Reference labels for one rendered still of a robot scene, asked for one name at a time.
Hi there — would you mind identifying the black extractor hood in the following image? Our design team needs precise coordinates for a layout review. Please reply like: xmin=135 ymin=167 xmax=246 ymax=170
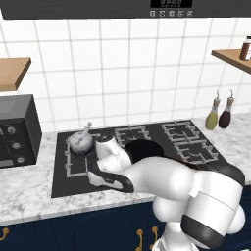
xmin=0 ymin=0 xmax=251 ymax=21

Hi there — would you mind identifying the dark red vinegar bottle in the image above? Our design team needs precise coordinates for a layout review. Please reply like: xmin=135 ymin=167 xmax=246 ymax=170
xmin=218 ymin=89 xmax=235 ymax=129

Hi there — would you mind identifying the navy cupboard door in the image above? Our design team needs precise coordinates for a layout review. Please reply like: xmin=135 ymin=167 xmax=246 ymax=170
xmin=0 ymin=218 xmax=51 ymax=251
xmin=149 ymin=204 xmax=168 ymax=251
xmin=49 ymin=201 xmax=152 ymax=251

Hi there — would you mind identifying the black toaster oven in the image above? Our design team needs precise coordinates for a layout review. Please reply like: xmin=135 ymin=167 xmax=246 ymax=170
xmin=0 ymin=93 xmax=43 ymax=170

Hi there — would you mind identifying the wooden wall shelf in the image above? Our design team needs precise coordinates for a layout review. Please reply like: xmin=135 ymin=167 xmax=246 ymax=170
xmin=0 ymin=57 xmax=32 ymax=93
xmin=211 ymin=48 xmax=251 ymax=75

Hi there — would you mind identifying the dark red jar white lid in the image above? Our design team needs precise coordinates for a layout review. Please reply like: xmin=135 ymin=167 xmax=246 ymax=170
xmin=238 ymin=35 xmax=251 ymax=62

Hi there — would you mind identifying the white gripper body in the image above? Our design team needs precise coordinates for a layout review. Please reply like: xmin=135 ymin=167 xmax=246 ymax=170
xmin=94 ymin=134 xmax=123 ymax=161

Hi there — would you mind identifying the gold cupboard handle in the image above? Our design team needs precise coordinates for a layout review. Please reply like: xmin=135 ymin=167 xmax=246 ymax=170
xmin=0 ymin=226 xmax=11 ymax=242
xmin=135 ymin=228 xmax=144 ymax=251
xmin=149 ymin=226 xmax=159 ymax=251

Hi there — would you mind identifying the black gas hob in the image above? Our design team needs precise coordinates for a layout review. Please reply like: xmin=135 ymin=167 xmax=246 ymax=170
xmin=51 ymin=119 xmax=230 ymax=199

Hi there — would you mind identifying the yellow-green oil bottle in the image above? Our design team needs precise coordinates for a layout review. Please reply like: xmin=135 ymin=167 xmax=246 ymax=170
xmin=204 ymin=90 xmax=222 ymax=131

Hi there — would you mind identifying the grey kettle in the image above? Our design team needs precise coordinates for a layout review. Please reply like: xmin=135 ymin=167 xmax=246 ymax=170
xmin=67 ymin=122 xmax=96 ymax=157

